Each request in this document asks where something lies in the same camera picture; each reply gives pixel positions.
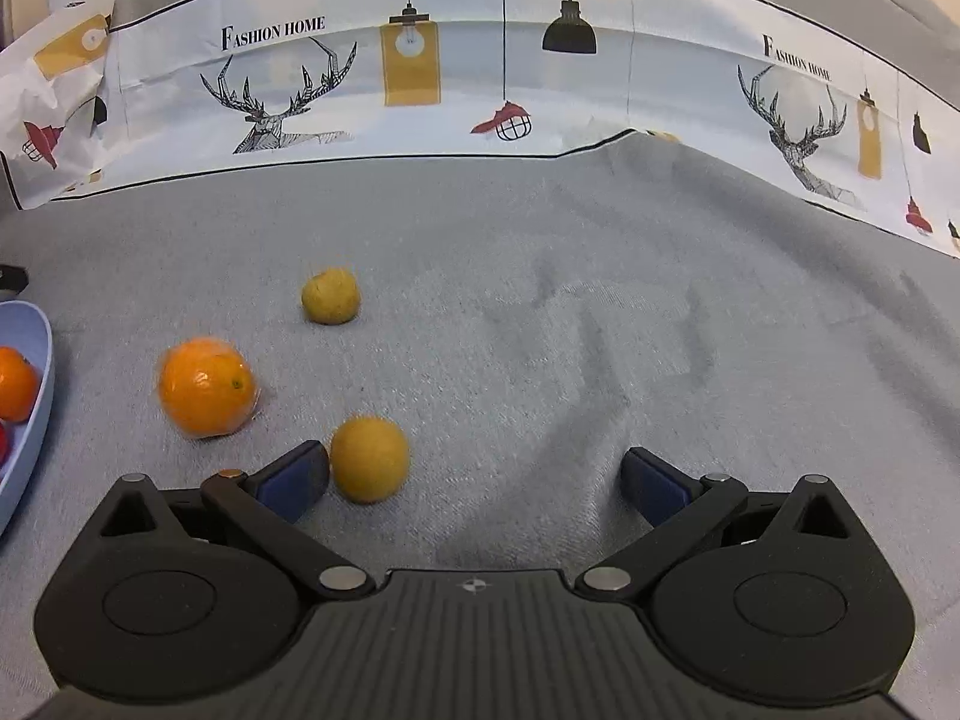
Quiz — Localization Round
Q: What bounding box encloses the blue plate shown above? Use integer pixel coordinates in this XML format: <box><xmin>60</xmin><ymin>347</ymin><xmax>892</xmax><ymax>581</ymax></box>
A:
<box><xmin>0</xmin><ymin>301</ymin><xmax>56</xmax><ymax>537</ymax></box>

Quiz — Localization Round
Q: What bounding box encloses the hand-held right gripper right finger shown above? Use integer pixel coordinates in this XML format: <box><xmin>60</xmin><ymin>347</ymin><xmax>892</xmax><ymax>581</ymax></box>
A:
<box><xmin>574</xmin><ymin>446</ymin><xmax>854</xmax><ymax>604</ymax></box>

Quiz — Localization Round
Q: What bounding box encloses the white deer printed sheet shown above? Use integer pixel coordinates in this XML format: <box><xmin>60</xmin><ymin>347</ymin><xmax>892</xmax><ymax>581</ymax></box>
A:
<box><xmin>0</xmin><ymin>0</ymin><xmax>960</xmax><ymax>260</ymax></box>

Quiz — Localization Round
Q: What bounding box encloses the small orange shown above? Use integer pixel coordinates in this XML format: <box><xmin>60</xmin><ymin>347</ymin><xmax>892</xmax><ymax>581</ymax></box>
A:
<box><xmin>157</xmin><ymin>337</ymin><xmax>260</xmax><ymax>440</ymax></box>

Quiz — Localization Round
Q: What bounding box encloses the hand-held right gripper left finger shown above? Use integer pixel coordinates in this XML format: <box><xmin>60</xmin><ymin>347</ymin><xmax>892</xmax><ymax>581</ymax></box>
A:
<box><xmin>96</xmin><ymin>439</ymin><xmax>377</xmax><ymax>604</ymax></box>

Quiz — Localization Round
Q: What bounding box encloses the yellow-brown longan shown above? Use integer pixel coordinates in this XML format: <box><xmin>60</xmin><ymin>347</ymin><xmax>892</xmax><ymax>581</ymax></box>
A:
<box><xmin>330</xmin><ymin>416</ymin><xmax>411</xmax><ymax>505</ymax></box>
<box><xmin>301</xmin><ymin>268</ymin><xmax>362</xmax><ymax>326</ymax></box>

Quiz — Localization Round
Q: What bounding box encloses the large orange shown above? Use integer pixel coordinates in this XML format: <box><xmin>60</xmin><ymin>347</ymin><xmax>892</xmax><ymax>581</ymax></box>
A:
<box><xmin>0</xmin><ymin>346</ymin><xmax>41</xmax><ymax>423</ymax></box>

